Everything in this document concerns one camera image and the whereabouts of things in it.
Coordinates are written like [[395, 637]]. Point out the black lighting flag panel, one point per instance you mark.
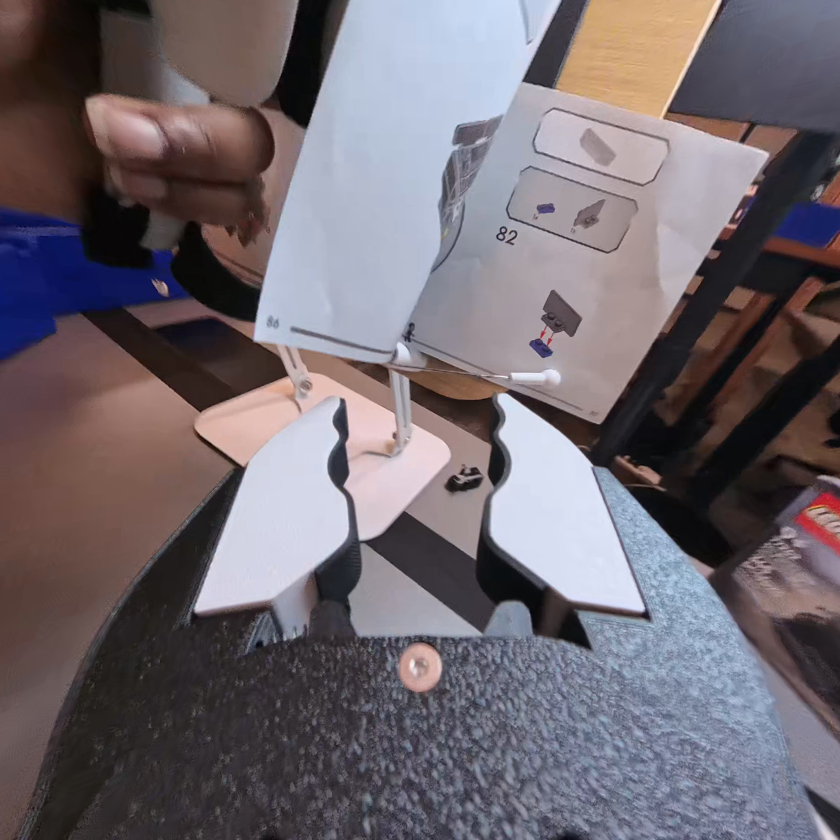
[[774, 59]]

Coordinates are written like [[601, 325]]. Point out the small blue storage bin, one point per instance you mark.
[[814, 220]]

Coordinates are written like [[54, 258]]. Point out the blue plastic bin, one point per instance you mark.
[[39, 275]]

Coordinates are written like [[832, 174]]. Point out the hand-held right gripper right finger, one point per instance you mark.
[[558, 525]]

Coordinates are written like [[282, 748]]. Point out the white book stand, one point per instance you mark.
[[394, 472]]

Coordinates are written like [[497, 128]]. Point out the black metal stand pole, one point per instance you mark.
[[722, 275]]

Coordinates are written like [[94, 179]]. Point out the black backdrop board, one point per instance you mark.
[[551, 39]]

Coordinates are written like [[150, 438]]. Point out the lego instruction booklet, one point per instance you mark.
[[367, 197]]

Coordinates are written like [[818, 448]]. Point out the tiny black lego part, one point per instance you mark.
[[464, 479]]

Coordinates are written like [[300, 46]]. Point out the lego set box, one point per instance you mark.
[[787, 590]]

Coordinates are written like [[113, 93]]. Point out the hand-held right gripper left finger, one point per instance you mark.
[[275, 512]]

